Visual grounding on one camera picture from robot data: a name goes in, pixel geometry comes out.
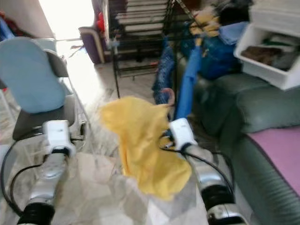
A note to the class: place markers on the blue hanging fabric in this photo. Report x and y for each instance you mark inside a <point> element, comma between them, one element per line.
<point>5,30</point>

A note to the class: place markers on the yellow garment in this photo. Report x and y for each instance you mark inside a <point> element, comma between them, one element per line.
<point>205,23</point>

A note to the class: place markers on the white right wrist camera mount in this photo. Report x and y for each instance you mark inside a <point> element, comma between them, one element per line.
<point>183,132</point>

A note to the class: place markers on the white leaning board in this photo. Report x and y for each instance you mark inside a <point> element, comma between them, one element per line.
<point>140,11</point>

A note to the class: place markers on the red plastic hanger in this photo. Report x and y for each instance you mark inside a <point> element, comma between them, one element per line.
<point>171,93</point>

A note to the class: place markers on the dark clothes heap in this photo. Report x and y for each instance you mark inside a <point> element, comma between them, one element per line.
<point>234,11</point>

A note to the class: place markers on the brown garment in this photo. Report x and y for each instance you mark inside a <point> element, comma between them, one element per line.
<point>262,55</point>

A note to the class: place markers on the white storage bin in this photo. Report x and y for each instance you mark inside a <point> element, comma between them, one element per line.
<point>265,74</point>
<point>276,16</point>

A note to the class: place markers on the blue checkered shirt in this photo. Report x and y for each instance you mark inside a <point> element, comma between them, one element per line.
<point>164,70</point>

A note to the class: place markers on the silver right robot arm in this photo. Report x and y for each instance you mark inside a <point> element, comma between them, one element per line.
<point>211,173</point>

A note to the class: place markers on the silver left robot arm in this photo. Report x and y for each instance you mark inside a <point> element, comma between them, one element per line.
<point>51,178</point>

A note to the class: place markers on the dark blue storage bag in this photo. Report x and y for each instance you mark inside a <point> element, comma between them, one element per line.
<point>218,58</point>

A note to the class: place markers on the pink cushion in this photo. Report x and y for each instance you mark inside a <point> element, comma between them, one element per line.
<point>279,154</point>

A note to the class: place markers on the purple armchair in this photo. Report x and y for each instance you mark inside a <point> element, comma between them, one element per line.
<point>91,47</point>

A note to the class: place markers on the black metal drying rack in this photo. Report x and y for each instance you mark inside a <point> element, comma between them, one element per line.
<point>112,47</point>

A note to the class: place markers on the dark green sofa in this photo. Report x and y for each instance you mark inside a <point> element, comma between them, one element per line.
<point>253,108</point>

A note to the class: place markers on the light blue garment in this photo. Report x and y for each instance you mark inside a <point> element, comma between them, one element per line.
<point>235,33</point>

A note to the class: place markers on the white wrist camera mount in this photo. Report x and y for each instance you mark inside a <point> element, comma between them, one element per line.
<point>58,136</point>
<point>183,132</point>

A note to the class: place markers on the yellow shirt black lettering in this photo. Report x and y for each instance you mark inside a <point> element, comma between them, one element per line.
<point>145,150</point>

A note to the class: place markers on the light blue chair cushion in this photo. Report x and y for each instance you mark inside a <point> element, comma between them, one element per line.
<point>33,75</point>

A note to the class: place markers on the red cloth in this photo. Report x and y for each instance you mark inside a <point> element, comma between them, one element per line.
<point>101,22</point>

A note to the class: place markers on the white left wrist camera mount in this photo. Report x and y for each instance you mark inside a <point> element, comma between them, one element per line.
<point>58,136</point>

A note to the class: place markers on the grey folding chair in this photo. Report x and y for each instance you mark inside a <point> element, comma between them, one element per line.
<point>37,124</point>

